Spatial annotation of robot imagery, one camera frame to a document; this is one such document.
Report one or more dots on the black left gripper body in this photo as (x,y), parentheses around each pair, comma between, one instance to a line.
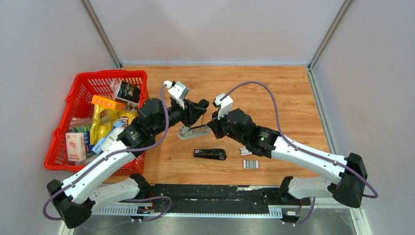
(185,115)

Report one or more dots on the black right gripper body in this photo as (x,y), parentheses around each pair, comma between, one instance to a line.
(237,138)

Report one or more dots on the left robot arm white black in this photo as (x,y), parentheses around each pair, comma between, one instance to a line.
(76,197)

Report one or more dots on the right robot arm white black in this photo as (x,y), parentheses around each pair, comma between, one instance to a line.
(340,177)

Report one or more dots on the black stapler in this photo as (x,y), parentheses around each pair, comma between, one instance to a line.
(212,154)

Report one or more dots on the strip of staples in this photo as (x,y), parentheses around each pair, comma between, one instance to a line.
(250,164)

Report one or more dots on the small staple box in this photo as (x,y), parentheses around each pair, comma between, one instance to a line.
(244,151)

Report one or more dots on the black box in basket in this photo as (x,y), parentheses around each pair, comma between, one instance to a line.
(126,93)

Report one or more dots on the yellow snack bag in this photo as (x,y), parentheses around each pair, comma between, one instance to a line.
(103,120)

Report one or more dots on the orange block in basket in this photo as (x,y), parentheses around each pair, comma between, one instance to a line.
(107,102)

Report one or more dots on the green box in basket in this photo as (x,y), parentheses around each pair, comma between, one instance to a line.
(85,130)

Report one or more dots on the red plastic basket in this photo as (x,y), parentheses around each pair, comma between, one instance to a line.
(78,105)

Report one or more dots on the white pink sponge box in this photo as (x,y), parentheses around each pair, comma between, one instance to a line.
(76,151)

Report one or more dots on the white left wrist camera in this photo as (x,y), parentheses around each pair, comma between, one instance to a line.
(178,91)

